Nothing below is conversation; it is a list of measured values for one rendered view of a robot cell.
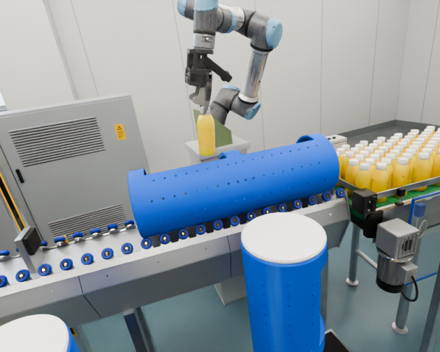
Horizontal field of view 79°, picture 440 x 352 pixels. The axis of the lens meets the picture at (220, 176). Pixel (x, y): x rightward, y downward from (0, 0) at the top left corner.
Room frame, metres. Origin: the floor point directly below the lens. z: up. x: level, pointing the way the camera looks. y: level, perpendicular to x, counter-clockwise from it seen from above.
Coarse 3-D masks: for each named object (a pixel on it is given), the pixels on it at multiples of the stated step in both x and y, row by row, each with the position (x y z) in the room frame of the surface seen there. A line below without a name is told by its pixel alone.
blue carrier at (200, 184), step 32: (224, 160) 1.04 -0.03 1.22; (256, 160) 1.03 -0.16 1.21; (288, 160) 1.04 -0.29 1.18; (320, 160) 1.05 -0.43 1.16; (160, 192) 0.92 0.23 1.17; (192, 192) 0.93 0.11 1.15; (224, 192) 0.95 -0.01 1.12; (256, 192) 0.97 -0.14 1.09; (288, 192) 1.01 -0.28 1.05; (320, 192) 1.08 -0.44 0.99; (160, 224) 0.89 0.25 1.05; (192, 224) 0.95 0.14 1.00
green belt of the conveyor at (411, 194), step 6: (336, 186) 1.29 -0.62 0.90; (342, 186) 1.28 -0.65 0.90; (432, 186) 1.15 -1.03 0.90; (438, 186) 1.15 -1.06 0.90; (408, 192) 1.13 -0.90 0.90; (414, 192) 1.12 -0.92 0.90; (420, 192) 1.12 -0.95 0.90; (426, 192) 1.11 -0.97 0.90; (432, 192) 1.10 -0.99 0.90; (348, 198) 1.15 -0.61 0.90; (390, 198) 1.10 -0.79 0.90; (396, 198) 1.09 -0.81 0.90; (402, 198) 1.08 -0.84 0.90; (408, 198) 1.08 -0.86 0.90; (378, 204) 1.06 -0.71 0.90; (384, 204) 1.06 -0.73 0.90; (390, 204) 1.05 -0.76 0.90; (354, 210) 1.07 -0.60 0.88; (360, 216) 1.03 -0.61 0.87
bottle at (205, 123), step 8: (200, 120) 1.00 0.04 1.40; (208, 120) 0.99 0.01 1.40; (200, 128) 0.99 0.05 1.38; (208, 128) 0.99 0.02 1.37; (200, 136) 1.00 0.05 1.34; (208, 136) 0.99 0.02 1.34; (200, 144) 1.00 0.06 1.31; (208, 144) 0.99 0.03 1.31; (200, 152) 1.01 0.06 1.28; (208, 152) 1.00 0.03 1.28
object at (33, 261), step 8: (24, 232) 0.92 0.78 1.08; (32, 232) 0.93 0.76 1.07; (16, 240) 0.87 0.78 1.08; (24, 240) 0.88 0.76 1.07; (32, 240) 0.91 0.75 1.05; (40, 240) 0.95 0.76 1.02; (24, 248) 0.87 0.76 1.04; (32, 248) 0.88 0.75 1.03; (40, 248) 0.96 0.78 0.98; (24, 256) 0.87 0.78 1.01; (32, 256) 0.89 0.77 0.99; (40, 256) 0.93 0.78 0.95; (32, 264) 0.87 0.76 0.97; (40, 264) 0.91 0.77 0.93; (32, 272) 0.87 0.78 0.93
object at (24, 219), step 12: (0, 156) 1.21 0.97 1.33; (0, 168) 1.18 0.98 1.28; (0, 180) 1.17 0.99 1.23; (12, 180) 1.21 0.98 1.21; (0, 192) 1.17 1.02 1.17; (12, 192) 1.18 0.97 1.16; (12, 204) 1.18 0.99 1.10; (24, 204) 1.23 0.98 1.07; (12, 216) 1.17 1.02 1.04; (24, 216) 1.19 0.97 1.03; (36, 228) 1.23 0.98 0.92; (84, 336) 1.22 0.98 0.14; (84, 348) 1.18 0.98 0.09
